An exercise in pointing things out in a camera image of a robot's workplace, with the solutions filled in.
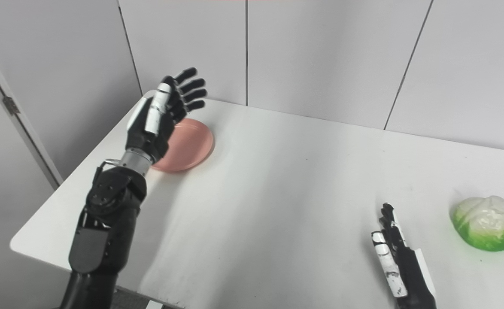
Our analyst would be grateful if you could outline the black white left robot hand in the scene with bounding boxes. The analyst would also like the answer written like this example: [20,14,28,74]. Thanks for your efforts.
[126,67,208,166]

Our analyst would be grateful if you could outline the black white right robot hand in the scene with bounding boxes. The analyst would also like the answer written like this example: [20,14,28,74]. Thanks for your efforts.
[371,203,437,309]

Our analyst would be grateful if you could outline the pink round plate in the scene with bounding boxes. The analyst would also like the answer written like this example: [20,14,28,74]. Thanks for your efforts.
[151,118,215,173]

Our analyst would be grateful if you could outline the green white toy cabbage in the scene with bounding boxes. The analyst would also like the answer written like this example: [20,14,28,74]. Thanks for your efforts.
[450,196,504,252]

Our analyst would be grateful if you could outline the metal door hinge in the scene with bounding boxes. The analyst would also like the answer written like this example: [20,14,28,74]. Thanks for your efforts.
[2,96,21,115]

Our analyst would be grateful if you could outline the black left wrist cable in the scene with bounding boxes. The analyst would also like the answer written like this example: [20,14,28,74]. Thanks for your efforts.
[94,159,121,181]

